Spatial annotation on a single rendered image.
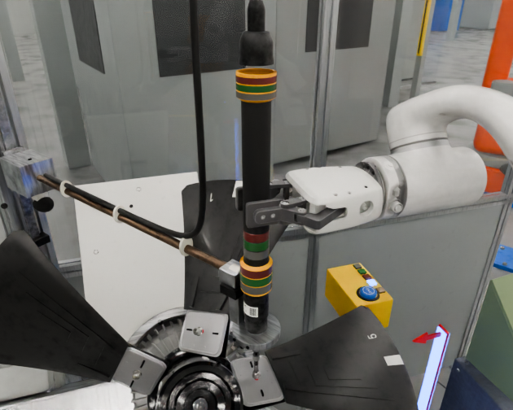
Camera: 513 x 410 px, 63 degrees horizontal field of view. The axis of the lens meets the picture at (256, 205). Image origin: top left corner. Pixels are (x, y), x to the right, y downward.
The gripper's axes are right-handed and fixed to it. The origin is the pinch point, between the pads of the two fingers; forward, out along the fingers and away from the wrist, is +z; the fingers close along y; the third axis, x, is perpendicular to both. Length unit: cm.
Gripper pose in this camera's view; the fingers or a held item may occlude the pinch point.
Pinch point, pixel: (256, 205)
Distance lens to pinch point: 51.4
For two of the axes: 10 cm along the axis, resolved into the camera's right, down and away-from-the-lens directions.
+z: -9.5, 1.3, -2.7
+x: 0.0, -8.9, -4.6
